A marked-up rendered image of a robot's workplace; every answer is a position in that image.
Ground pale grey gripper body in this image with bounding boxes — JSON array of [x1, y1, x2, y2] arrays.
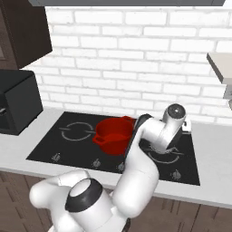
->
[[150, 143, 179, 156]]

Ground red pot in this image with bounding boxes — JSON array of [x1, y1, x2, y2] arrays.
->
[[92, 115, 137, 157]]

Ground black hob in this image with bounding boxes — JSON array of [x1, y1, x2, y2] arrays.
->
[[25, 111, 201, 187]]

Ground black microwave oven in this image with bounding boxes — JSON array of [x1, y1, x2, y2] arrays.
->
[[0, 69, 44, 136]]

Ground brown wooden base cupboards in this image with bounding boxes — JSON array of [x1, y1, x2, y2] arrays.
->
[[0, 169, 232, 232]]

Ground grey extractor hood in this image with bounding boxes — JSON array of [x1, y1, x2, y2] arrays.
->
[[28, 0, 227, 8]]

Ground dark wall cupboard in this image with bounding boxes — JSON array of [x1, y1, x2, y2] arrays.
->
[[0, 0, 53, 70]]

